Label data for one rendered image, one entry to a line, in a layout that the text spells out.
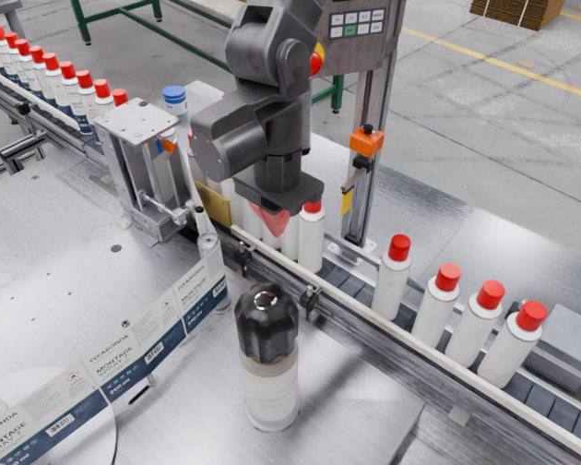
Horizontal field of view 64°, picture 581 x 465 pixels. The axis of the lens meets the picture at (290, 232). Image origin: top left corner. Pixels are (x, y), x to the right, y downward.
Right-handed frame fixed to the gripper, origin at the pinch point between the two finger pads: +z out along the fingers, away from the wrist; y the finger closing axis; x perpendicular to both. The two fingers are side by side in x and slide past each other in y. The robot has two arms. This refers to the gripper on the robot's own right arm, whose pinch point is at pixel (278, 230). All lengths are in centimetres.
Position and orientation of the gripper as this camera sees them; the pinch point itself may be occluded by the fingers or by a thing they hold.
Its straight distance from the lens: 64.3
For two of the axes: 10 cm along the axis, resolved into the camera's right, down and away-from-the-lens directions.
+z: -0.1, 7.0, 7.1
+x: 6.4, -5.4, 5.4
